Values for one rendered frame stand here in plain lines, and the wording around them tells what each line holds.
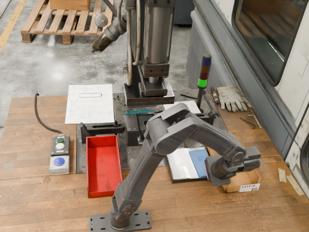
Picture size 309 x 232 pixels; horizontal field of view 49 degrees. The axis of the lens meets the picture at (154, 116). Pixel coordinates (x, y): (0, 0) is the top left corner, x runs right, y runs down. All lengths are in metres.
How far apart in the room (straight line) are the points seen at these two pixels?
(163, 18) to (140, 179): 0.50
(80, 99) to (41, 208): 0.61
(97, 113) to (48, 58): 2.35
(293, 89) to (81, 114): 0.93
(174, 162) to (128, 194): 0.36
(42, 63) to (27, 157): 2.45
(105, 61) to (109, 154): 2.45
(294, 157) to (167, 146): 0.74
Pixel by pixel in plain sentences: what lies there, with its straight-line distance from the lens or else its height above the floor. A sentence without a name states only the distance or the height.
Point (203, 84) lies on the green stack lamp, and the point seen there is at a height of 1.06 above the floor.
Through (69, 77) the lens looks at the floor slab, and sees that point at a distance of 3.49.
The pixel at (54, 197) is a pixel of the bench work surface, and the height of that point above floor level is 0.90.
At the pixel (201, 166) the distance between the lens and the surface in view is 1.31.
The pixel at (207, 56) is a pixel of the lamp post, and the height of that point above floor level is 1.20.
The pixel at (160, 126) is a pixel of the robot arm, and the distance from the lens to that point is 0.88.
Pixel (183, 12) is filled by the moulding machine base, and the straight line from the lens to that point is 4.44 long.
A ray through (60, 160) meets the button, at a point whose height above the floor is 0.94.
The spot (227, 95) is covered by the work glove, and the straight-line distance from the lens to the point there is 1.71.
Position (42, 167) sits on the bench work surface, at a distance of 1.34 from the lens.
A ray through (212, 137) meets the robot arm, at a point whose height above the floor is 1.25.
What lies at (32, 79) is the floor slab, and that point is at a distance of 3.51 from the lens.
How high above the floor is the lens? 1.87
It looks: 39 degrees down
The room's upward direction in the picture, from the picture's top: 5 degrees clockwise
